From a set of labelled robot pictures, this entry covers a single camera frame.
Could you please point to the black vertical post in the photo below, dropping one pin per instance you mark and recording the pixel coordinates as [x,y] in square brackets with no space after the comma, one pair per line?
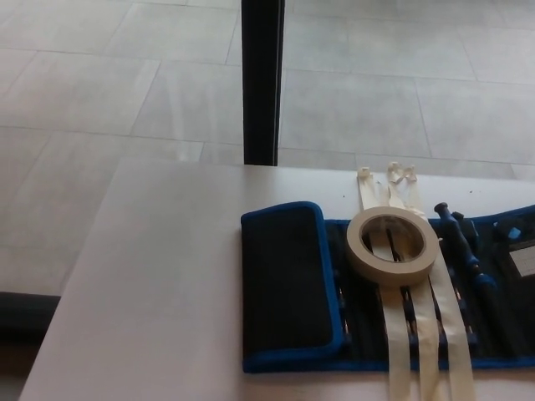
[261,83]

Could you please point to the black toolkit case blue trim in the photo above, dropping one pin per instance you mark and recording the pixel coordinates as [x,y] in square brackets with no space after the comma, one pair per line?
[284,271]

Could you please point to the small black blue tool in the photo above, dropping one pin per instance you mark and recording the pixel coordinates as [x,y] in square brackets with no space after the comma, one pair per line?
[468,229]

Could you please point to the beige masking tape roll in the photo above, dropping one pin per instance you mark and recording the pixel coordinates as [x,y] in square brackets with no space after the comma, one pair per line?
[355,255]

